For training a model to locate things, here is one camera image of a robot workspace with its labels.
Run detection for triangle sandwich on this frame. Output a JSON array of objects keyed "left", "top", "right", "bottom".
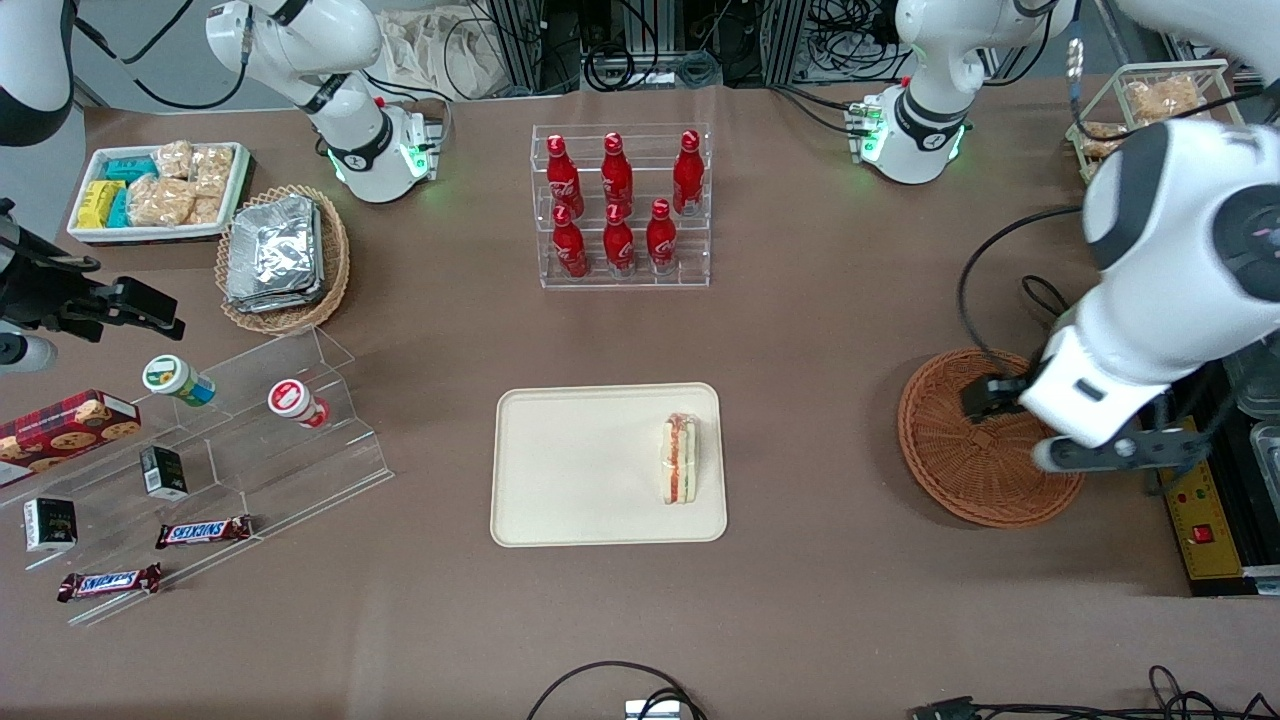
[{"left": 659, "top": 412, "right": 701, "bottom": 506}]

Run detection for brown round wicker basket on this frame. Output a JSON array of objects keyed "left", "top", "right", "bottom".
[{"left": 897, "top": 347, "right": 1087, "bottom": 529}]

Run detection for white rectangular snack tray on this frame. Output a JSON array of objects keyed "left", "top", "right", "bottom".
[{"left": 67, "top": 142, "right": 252, "bottom": 246}]

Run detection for oval wicker basket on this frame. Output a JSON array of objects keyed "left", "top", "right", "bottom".
[{"left": 215, "top": 185, "right": 352, "bottom": 336}]

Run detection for cream plastic serving tray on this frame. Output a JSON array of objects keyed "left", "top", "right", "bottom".
[{"left": 490, "top": 382, "right": 729, "bottom": 548}]

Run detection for yellow snack pack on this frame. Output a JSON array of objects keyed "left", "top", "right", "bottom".
[{"left": 77, "top": 180, "right": 126, "bottom": 230}]

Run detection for green lid yogurt cup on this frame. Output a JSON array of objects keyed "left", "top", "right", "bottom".
[{"left": 142, "top": 354, "right": 217, "bottom": 408}]

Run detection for red cookie box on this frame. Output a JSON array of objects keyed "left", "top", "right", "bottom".
[{"left": 0, "top": 389, "right": 143, "bottom": 489}]

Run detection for small black carton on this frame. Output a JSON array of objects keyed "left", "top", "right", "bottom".
[
  {"left": 23, "top": 497, "right": 79, "bottom": 553},
  {"left": 139, "top": 446, "right": 189, "bottom": 501}
]

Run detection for clear plastic container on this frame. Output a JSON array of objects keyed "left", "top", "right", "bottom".
[
  {"left": 1225, "top": 345, "right": 1280, "bottom": 420},
  {"left": 1250, "top": 421, "right": 1280, "bottom": 493}
]

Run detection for red lid yogurt cup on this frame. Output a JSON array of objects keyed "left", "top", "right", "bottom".
[{"left": 267, "top": 379, "right": 331, "bottom": 430}]

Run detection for black machine yellow panel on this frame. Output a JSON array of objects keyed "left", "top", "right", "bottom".
[{"left": 1160, "top": 355, "right": 1280, "bottom": 598}]

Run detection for clear acrylic stepped shelf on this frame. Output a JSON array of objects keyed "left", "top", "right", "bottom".
[{"left": 0, "top": 325, "right": 395, "bottom": 628}]

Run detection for snickers chocolate bar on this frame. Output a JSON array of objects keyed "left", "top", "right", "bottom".
[
  {"left": 155, "top": 515, "right": 254, "bottom": 550},
  {"left": 57, "top": 563, "right": 163, "bottom": 603}
]

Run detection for red cola bottle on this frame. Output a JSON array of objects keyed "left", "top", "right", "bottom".
[
  {"left": 601, "top": 131, "right": 635, "bottom": 213},
  {"left": 603, "top": 202, "right": 637, "bottom": 277},
  {"left": 552, "top": 205, "right": 591, "bottom": 280},
  {"left": 545, "top": 133, "right": 585, "bottom": 217},
  {"left": 672, "top": 129, "right": 705, "bottom": 217},
  {"left": 646, "top": 198, "right": 679, "bottom": 274}
]

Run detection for clear acrylic bottle rack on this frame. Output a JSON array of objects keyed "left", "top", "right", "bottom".
[{"left": 531, "top": 123, "right": 712, "bottom": 291}]

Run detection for beige cloth bag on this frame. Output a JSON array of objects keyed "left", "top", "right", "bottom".
[{"left": 372, "top": 8, "right": 507, "bottom": 101}]

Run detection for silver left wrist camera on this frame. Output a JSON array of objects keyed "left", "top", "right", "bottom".
[{"left": 1033, "top": 428, "right": 1205, "bottom": 474}]

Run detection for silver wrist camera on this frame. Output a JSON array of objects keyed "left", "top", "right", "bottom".
[
  {"left": 0, "top": 334, "right": 58, "bottom": 374},
  {"left": 1033, "top": 428, "right": 1205, "bottom": 474}
]

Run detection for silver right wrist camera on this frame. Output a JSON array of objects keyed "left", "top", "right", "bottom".
[{"left": 0, "top": 334, "right": 58, "bottom": 374}]

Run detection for black power cord with plug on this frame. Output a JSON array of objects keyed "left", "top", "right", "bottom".
[{"left": 1020, "top": 274, "right": 1069, "bottom": 326}]

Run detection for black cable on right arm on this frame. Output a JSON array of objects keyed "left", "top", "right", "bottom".
[{"left": 74, "top": 0, "right": 251, "bottom": 111}]

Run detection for white wire snack rack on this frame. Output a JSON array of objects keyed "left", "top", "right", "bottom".
[{"left": 1065, "top": 58, "right": 1247, "bottom": 187}]

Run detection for black cable with connector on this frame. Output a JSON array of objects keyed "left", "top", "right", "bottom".
[{"left": 909, "top": 664, "right": 1280, "bottom": 720}]

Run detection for aluminium frame post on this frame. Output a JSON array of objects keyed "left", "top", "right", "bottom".
[
  {"left": 487, "top": 0, "right": 547, "bottom": 97},
  {"left": 764, "top": 0, "right": 812, "bottom": 87}
]

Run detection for black looped cable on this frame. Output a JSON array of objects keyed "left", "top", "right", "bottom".
[{"left": 526, "top": 660, "right": 707, "bottom": 720}]

